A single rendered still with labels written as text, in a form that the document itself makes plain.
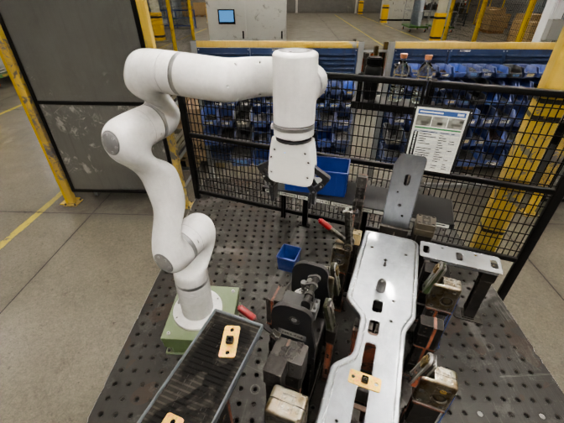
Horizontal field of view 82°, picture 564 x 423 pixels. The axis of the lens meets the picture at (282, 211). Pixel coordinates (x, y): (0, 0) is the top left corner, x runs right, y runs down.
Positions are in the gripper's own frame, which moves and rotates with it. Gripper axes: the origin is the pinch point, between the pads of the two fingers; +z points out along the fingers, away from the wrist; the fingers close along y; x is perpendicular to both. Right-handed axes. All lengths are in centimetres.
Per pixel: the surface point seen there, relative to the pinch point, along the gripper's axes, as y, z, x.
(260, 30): -295, 27, 631
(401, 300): 32, 45, 21
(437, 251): 44, 45, 51
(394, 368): 32, 45, -5
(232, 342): -6.3, 27.6, -23.0
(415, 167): 29, 16, 62
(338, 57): -44, 7, 242
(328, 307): 11.3, 35.5, 1.3
